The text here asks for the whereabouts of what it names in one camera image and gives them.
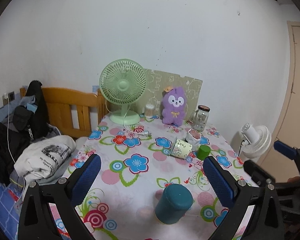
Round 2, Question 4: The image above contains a beige door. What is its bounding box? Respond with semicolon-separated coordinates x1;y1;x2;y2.
258;21;300;183

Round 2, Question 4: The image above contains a patterned green board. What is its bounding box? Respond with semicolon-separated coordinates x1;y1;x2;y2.
143;68;204;122

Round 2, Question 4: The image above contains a teal cup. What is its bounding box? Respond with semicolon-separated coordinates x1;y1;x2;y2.
154;184;194;225

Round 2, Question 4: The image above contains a black bag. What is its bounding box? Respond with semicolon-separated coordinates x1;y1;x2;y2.
12;106;33;131

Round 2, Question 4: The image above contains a glass jar with lid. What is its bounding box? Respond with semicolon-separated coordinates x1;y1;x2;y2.
192;105;211;132

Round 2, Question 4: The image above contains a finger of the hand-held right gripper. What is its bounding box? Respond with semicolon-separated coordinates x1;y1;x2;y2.
273;140;300;178
243;159;276;188

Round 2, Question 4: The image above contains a wall outlet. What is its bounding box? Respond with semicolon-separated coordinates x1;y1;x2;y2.
2;91;16;106

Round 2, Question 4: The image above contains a black jacket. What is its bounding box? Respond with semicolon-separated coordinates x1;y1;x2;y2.
24;80;51;142

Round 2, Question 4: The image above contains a blue checked bedsheet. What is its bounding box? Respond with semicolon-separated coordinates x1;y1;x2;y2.
0;181;27;233

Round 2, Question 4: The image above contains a small green cup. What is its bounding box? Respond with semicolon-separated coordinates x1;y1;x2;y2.
197;145;211;160

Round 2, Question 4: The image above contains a dark clothes pile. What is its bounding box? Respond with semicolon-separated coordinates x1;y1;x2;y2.
0;121;30;184

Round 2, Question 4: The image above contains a floral tablecloth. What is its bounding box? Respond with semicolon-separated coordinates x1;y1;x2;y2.
49;113;256;240

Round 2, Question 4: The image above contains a crumpled white cup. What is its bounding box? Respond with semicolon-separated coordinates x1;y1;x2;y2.
185;129;202;152

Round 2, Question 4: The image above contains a folded white printed cloth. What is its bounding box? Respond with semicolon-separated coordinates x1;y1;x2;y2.
14;135;77;184

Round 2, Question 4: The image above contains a purple plush toy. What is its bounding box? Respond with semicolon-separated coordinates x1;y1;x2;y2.
161;86;189;126

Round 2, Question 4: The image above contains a white fan cable with plug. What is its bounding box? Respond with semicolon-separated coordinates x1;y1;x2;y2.
123;111;152;138

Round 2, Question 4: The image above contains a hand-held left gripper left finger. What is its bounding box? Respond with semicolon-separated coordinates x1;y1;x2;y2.
17;154;102;240

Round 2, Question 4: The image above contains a white fan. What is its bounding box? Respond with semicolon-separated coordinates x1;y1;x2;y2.
238;122;272;159

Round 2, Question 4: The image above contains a wooden bed headboard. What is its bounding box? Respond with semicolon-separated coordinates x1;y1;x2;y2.
20;87;108;139

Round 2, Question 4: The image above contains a printed paper cup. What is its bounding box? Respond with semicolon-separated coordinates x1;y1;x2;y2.
169;137;194;159

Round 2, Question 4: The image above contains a cotton swab container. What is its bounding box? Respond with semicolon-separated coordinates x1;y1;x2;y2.
144;104;156;119

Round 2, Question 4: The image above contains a white charger cable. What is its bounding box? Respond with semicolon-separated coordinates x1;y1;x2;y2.
4;93;18;164

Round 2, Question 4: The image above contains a green desk fan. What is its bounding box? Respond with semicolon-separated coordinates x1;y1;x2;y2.
99;59;148;126

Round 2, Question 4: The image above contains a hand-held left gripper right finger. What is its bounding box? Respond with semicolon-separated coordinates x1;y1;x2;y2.
202;156;288;240

